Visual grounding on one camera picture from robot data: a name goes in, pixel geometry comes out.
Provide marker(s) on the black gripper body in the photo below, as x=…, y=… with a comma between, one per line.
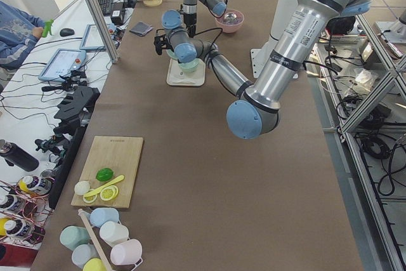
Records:
x=165, y=43
x=191, y=19

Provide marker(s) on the green bowl robot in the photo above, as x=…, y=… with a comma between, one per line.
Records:
x=171, y=54
x=189, y=67

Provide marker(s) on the grey folded cloth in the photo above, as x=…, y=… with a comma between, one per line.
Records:
x=141, y=29

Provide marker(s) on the cream rabbit tray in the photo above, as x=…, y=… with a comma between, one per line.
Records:
x=175, y=77

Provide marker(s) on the pink bowl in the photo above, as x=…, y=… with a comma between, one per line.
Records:
x=230, y=27

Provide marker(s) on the teach pendant upper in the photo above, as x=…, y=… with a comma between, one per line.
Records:
x=92, y=40

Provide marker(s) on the teach pendant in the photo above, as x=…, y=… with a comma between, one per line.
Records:
x=61, y=64
x=92, y=40

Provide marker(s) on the black computer mouse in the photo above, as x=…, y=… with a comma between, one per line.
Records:
x=67, y=32

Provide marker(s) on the teach pendant lower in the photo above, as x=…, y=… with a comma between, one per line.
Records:
x=61, y=64

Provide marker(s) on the wooden cutting board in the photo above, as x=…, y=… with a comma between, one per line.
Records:
x=121, y=154

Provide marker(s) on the yellow plastic knife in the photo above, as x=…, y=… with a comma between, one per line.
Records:
x=99, y=189

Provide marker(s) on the person in blue shirt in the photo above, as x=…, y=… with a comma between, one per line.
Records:
x=20, y=33

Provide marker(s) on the green lime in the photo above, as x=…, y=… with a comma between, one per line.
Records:
x=104, y=174

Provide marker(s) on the lemon slices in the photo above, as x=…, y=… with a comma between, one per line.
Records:
x=107, y=194

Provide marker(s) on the white garlic bulb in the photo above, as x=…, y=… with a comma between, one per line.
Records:
x=82, y=187

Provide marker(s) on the blue mug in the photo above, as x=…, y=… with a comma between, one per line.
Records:
x=99, y=216

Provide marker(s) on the black water bottle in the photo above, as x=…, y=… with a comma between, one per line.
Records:
x=16, y=156

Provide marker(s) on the white mug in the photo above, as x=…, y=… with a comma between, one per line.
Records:
x=113, y=233

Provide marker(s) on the pink mug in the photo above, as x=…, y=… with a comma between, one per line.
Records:
x=127, y=253

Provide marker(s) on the green mug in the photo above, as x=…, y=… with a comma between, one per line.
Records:
x=73, y=236

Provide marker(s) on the wooden mug rack rod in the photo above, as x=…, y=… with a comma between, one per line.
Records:
x=83, y=215

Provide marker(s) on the grey mug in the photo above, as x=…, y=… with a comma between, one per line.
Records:
x=82, y=254

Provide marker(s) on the yellow mug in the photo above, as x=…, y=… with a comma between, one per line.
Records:
x=94, y=264

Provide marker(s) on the aluminium frame post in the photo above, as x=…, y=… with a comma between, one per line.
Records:
x=99, y=21

